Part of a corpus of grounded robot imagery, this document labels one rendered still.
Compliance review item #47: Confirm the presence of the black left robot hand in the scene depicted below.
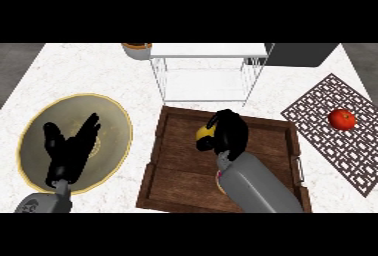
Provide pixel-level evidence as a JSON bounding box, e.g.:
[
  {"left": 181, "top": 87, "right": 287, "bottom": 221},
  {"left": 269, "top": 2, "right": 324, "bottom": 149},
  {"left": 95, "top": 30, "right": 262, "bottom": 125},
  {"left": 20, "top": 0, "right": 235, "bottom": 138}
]
[{"left": 42, "top": 112, "right": 104, "bottom": 189}]

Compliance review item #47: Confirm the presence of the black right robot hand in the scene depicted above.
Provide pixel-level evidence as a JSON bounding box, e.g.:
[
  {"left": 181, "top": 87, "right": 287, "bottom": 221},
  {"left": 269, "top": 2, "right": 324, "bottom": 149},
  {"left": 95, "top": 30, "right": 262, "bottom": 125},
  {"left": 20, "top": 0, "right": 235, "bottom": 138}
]
[{"left": 196, "top": 108, "right": 252, "bottom": 162}]

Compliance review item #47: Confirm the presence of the yellow lemon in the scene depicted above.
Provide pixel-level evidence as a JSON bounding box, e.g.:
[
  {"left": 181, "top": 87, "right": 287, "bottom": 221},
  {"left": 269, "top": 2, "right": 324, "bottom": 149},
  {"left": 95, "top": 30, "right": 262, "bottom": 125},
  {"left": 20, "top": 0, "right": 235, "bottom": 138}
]
[{"left": 196, "top": 123, "right": 219, "bottom": 142}]

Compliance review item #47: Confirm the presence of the brown wooden tray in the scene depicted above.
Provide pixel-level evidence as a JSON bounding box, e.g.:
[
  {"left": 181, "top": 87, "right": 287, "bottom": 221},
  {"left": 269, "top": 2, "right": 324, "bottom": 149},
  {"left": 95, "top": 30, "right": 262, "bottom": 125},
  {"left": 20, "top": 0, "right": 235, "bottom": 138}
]
[{"left": 135, "top": 105, "right": 314, "bottom": 214}]

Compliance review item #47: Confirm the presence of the grey plate with gold rim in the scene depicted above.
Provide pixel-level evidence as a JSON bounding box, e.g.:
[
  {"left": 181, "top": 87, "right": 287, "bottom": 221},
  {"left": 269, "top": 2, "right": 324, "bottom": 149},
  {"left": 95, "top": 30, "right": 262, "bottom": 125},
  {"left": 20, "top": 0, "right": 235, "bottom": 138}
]
[{"left": 17, "top": 93, "right": 135, "bottom": 196}]

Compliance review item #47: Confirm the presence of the pink and tan item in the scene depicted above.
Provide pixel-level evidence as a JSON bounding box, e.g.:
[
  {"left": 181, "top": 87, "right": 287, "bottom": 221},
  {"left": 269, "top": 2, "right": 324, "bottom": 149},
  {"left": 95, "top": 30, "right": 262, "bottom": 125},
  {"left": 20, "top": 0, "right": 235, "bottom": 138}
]
[{"left": 215, "top": 169, "right": 229, "bottom": 196}]

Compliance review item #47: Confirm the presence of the brown lattice placemat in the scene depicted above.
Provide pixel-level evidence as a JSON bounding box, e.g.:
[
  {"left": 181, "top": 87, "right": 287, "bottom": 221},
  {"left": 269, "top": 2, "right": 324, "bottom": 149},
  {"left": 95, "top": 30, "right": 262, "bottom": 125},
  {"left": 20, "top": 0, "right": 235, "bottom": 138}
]
[{"left": 280, "top": 73, "right": 378, "bottom": 199}]

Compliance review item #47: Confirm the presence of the red tomato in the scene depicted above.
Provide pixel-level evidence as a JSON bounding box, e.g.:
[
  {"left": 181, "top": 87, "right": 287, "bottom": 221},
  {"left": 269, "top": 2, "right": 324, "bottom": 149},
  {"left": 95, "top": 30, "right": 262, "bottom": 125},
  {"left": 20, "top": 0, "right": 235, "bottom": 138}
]
[{"left": 327, "top": 108, "right": 358, "bottom": 132}]

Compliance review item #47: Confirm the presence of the dark grey appliance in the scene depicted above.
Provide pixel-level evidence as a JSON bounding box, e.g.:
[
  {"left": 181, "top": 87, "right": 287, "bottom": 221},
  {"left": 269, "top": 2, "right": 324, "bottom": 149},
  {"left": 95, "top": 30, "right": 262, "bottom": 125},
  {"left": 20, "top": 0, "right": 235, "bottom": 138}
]
[{"left": 265, "top": 43, "right": 342, "bottom": 68}]

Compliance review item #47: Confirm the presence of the grey pot with brown rim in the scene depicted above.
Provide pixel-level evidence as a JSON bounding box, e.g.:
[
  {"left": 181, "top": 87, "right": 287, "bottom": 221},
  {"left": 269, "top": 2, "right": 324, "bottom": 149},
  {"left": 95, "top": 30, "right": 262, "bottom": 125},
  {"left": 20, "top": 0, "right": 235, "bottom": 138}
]
[{"left": 122, "top": 43, "right": 154, "bottom": 61}]

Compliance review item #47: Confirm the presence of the white wire tiered shelf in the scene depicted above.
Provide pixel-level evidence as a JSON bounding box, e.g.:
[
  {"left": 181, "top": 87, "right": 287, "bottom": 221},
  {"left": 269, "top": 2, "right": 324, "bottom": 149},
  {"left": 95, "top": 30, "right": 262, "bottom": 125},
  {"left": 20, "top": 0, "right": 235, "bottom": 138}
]
[{"left": 148, "top": 43, "right": 271, "bottom": 108}]

